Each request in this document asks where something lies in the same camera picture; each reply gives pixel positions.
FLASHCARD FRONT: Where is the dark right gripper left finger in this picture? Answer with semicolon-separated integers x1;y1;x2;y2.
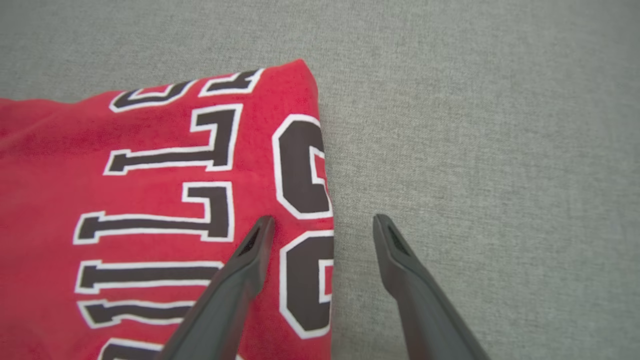
157;215;277;360

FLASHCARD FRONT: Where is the grey fabric sofa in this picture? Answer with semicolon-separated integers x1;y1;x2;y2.
0;0;640;360

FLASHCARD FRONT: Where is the red white-sleeved shirt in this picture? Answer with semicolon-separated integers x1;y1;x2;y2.
0;59;335;360

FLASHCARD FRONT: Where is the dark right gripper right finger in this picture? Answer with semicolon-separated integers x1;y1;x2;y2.
372;213;491;360

